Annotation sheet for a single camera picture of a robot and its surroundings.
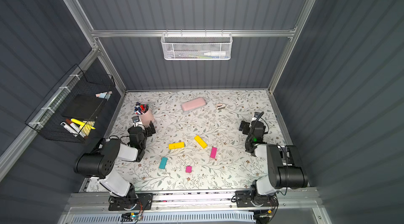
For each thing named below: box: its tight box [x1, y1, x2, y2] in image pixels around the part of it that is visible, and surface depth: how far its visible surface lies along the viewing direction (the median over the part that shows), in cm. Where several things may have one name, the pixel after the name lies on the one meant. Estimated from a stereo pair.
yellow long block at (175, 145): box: [168, 141, 185, 150], surface depth 93 cm
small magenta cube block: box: [185, 165, 193, 173], surface depth 85 cm
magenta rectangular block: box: [209, 146, 218, 159], surface depth 92 cm
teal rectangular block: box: [158, 157, 168, 170], surface depth 87 cm
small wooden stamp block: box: [217, 103, 226, 110], surface depth 111 cm
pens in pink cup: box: [134, 101, 149, 115], surface depth 96 cm
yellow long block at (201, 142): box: [193, 135, 208, 149], surface depth 95 cm
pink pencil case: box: [181, 97, 207, 112], surface depth 111 cm
